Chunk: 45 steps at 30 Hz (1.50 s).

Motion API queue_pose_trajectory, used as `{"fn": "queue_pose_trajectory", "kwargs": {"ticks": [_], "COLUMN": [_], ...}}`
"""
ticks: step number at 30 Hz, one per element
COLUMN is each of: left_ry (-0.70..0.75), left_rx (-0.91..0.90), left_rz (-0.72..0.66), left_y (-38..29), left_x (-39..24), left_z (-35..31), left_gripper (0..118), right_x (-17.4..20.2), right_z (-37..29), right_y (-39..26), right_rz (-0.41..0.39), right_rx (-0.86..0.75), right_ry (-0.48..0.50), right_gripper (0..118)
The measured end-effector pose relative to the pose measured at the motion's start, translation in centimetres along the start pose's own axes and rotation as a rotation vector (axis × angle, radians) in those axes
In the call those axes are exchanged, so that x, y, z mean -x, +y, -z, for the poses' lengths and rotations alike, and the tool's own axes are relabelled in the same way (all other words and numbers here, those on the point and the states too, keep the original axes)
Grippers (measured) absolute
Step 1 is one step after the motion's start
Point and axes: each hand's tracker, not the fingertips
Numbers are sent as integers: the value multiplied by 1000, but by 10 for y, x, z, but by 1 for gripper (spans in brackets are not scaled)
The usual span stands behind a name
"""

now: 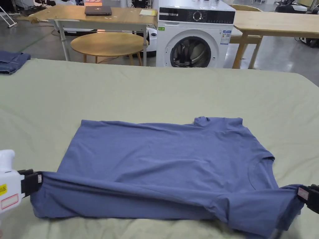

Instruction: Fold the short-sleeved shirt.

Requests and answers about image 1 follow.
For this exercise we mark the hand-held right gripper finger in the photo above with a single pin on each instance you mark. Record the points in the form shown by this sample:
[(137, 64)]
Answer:
[(315, 187), (310, 201)]

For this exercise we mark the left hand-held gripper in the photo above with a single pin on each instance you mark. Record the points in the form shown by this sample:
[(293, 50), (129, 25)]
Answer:
[(8, 184)]

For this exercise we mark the white front-loading washing machine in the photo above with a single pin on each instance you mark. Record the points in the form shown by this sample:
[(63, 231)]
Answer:
[(194, 37)]

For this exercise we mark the blue t-shirt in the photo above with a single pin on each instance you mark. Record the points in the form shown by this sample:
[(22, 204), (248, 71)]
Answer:
[(154, 161)]

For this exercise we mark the blue denim jeans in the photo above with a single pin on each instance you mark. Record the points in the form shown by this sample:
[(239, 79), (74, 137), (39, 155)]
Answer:
[(12, 61)]

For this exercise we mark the bed with pale green sheet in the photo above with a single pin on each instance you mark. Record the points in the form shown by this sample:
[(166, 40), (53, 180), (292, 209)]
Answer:
[(154, 94)]

